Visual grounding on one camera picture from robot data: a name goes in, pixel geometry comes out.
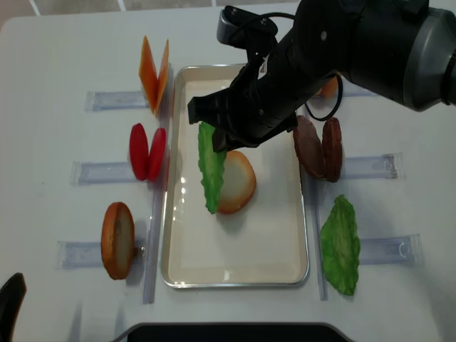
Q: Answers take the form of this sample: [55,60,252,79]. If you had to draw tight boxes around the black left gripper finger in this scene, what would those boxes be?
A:
[0,272,27,341]

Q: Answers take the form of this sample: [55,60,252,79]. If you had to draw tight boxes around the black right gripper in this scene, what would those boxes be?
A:
[187,28,353,152]

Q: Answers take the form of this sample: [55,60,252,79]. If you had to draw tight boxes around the green lettuce leaf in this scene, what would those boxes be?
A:
[320,195,361,296]
[198,122,227,214]

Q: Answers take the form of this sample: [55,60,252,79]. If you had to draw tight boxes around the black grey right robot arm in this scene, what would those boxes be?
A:
[212,1,455,151]

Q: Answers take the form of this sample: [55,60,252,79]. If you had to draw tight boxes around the bread slice on tray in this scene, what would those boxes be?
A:
[217,151,257,214]

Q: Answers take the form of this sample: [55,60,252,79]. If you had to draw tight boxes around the red tomato slice right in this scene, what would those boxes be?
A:
[147,128,167,182]

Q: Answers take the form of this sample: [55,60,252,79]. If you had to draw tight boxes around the red tomato slice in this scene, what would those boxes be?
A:
[129,123,149,181]
[147,128,167,182]

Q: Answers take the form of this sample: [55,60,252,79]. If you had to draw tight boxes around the orange cheese slice right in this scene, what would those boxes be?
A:
[155,41,169,113]

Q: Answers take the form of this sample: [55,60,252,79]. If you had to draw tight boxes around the orange cheese slice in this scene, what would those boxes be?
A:
[155,41,169,113]
[138,36,158,115]

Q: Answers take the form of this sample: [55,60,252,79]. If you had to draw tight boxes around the red tomato slice left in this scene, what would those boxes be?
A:
[129,123,149,181]

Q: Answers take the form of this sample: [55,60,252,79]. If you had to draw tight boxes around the orange cheese slice left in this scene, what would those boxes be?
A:
[138,36,158,115]

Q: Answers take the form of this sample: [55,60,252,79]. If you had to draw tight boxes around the brown meat patty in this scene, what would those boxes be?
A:
[293,115,325,179]
[322,118,343,182]

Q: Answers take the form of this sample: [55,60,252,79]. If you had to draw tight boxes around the bread slice on right rack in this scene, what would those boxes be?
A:
[319,77,338,99]

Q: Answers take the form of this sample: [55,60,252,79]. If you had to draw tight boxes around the bread slice on rack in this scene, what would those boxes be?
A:
[319,77,338,99]
[100,202,135,280]

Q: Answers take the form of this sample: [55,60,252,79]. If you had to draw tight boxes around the bread slice on left rack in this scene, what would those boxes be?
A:
[100,202,135,280]

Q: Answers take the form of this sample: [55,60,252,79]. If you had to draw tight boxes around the green lettuce leaf on rack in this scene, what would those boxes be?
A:
[320,195,361,296]

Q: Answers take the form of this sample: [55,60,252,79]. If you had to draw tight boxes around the clear acrylic rack left bottom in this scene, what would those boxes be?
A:
[56,240,147,270]

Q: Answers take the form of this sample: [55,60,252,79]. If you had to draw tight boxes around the clear acrylic rack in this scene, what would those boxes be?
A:
[340,153,405,180]
[359,234,424,265]
[85,90,149,112]
[70,162,138,185]
[56,240,147,270]

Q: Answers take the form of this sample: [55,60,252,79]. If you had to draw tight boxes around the white metal tray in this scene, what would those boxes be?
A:
[160,65,309,289]

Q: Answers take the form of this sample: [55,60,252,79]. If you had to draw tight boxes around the clear acrylic rack left top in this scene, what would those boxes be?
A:
[85,90,149,112]

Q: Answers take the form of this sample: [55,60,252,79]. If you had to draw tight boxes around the clear acrylic rack left middle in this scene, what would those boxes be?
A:
[70,162,138,185]

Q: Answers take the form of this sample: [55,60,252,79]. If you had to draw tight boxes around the black base housing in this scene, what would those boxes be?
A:
[121,323,350,341]

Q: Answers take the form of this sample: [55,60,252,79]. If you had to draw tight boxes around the clear acrylic rack right middle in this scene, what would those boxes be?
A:
[340,153,405,180]

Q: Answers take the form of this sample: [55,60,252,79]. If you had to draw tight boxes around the clear acrylic rack right bottom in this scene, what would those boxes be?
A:
[359,234,424,265]

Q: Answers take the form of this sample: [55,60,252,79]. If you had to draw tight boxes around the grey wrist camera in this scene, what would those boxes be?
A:
[217,6,278,57]

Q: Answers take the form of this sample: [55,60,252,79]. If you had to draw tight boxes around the clear acrylic rail left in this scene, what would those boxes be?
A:
[142,63,175,305]

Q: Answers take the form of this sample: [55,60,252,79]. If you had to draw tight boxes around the clear acrylic rail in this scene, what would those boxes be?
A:
[308,177,328,301]
[142,63,175,305]

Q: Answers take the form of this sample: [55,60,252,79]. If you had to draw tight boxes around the clear acrylic rail right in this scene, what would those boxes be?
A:
[308,177,328,301]

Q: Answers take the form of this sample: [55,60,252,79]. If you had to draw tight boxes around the black cable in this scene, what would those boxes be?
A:
[263,12,345,120]

